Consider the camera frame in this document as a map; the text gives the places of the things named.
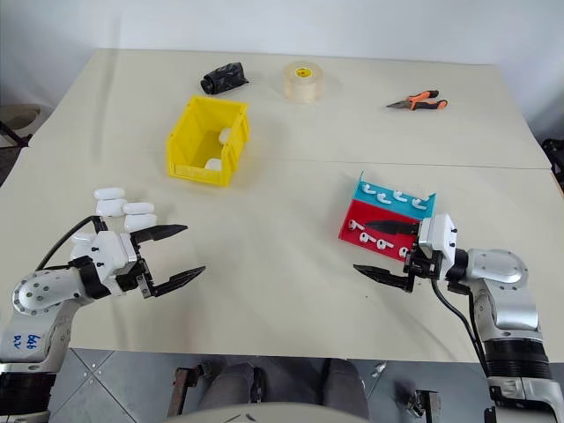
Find yellow plastic bin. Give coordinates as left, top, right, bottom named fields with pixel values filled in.
left=165, top=94, right=252, bottom=189

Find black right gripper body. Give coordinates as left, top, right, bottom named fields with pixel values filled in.
left=404, top=245, right=444, bottom=284

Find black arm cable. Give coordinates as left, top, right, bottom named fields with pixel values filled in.
left=430, top=277, right=491, bottom=367
left=34, top=214, right=109, bottom=271

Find beige round stool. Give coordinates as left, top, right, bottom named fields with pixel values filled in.
left=0, top=103, right=43, bottom=149

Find blue tray with white earbuds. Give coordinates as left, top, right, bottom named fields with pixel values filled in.
left=352, top=169, right=438, bottom=220

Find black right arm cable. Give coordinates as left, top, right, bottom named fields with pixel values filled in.
left=430, top=277, right=491, bottom=367

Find black equipment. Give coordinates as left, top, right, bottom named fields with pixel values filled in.
left=540, top=137, right=564, bottom=195

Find orange black handled pliers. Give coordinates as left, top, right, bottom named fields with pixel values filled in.
left=385, top=89, right=449, bottom=112

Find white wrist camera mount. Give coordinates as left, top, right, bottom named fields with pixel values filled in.
left=415, top=213, right=460, bottom=271
left=93, top=230, right=138, bottom=293

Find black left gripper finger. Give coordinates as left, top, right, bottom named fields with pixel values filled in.
left=130, top=224, right=190, bottom=246
left=151, top=265, right=207, bottom=298

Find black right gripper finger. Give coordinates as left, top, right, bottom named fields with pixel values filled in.
left=352, top=263, right=414, bottom=293
left=365, top=219, right=420, bottom=236

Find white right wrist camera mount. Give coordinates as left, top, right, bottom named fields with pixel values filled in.
left=415, top=213, right=460, bottom=271

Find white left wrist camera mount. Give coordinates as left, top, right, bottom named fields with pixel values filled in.
left=93, top=230, right=138, bottom=293

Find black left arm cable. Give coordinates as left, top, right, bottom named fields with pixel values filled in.
left=34, top=214, right=109, bottom=271

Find black plastic bag roll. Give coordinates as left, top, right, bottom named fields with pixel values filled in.
left=199, top=62, right=251, bottom=95

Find red and blue tray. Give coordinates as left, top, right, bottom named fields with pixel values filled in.
left=338, top=198, right=425, bottom=263

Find clear tape roll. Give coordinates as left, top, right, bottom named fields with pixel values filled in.
left=282, top=61, right=326, bottom=106

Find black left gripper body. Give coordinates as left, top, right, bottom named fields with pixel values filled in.
left=115, top=257, right=156, bottom=301

